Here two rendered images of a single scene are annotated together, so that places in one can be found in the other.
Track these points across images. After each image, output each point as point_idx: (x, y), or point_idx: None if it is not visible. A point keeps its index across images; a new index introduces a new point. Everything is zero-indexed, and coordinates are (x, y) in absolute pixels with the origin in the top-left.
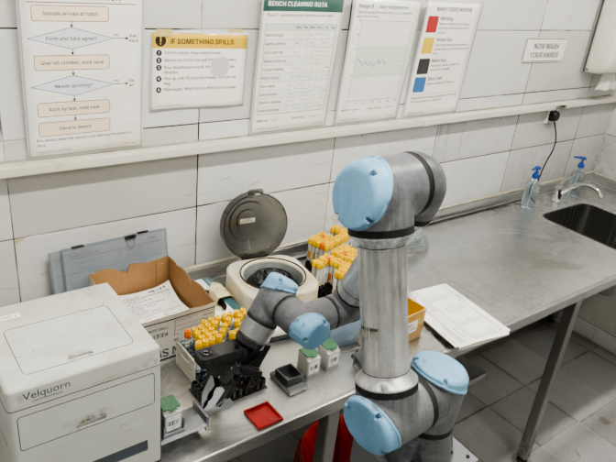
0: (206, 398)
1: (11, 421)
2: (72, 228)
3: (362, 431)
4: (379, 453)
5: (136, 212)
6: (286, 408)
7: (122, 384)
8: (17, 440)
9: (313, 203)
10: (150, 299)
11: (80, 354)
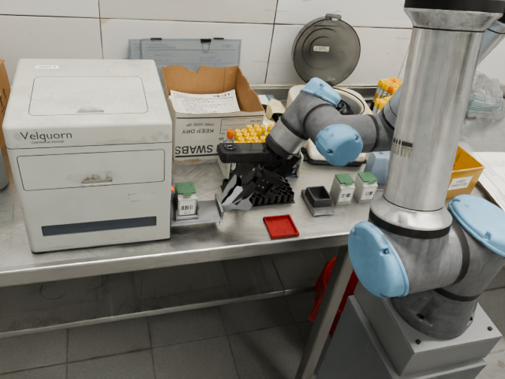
0: (226, 194)
1: (11, 157)
2: (153, 19)
3: (364, 264)
4: (377, 294)
5: (214, 16)
6: (306, 225)
7: (129, 152)
8: (19, 178)
9: (393, 47)
10: (213, 101)
11: (91, 110)
